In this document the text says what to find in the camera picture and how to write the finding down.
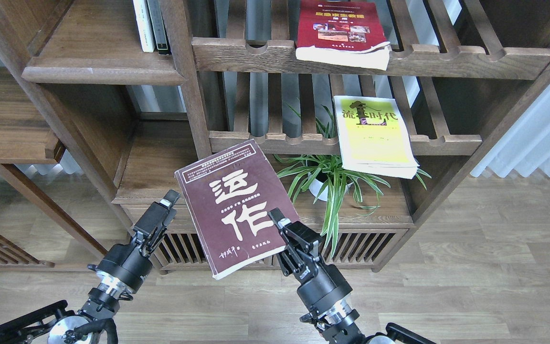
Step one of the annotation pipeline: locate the green spider plant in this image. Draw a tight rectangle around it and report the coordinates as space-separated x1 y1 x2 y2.
277 96 428 252

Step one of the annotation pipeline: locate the dark upright book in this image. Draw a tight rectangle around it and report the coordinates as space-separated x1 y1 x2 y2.
147 0 171 55

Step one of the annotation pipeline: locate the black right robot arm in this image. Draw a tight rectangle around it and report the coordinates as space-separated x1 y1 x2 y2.
268 208 432 344

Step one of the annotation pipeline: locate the white upright book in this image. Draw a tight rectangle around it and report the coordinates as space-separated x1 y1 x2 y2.
133 0 155 53

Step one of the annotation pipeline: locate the white plant pot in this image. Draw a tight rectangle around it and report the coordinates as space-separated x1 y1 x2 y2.
308 172 353 201

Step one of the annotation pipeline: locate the yellow green book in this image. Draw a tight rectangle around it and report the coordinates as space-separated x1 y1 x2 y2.
333 96 418 179

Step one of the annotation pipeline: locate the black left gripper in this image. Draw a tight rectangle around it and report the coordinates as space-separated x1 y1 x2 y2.
95 190 180 294

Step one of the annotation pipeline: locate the dark wooden bookshelf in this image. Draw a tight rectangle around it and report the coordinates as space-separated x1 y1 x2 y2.
0 0 550 271

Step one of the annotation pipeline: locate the white curtain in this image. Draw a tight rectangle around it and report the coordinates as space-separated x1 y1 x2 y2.
471 85 550 178

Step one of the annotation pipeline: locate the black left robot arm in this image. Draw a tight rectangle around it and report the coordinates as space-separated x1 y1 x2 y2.
0 190 179 344

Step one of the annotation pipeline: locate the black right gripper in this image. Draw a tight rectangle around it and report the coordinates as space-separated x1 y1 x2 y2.
268 208 352 325

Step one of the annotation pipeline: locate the red book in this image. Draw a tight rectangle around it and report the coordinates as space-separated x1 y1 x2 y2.
296 0 390 71

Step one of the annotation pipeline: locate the dark brown book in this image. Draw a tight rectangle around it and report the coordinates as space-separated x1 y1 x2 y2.
175 140 299 280

